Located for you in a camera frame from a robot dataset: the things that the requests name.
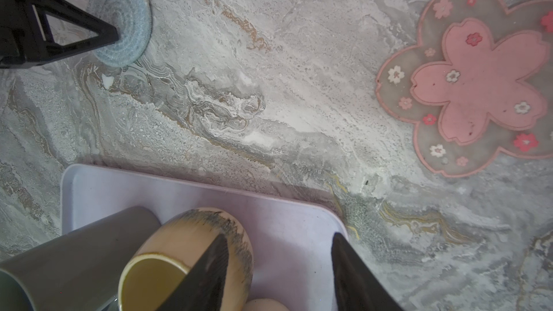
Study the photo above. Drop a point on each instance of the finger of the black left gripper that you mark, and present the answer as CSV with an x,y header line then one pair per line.
x,y
27,39

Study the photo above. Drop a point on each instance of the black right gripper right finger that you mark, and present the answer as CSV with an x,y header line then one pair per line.
x,y
356,288

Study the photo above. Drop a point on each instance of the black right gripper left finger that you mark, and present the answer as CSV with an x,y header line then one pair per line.
x,y
203,287

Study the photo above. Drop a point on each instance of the blue woven round coaster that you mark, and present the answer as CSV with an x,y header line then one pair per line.
x,y
133,21

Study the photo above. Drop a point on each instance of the pink flower silicone coaster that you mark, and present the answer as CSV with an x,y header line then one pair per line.
x,y
477,83

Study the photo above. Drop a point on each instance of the yellow beige mug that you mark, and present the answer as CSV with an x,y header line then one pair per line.
x,y
164,260

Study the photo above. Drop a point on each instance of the orange mug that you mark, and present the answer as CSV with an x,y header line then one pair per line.
x,y
264,304

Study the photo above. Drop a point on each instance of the lilac plastic tray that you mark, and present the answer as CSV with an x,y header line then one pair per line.
x,y
291,239

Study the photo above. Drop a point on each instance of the grey green mug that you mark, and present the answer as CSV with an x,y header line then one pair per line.
x,y
79,270

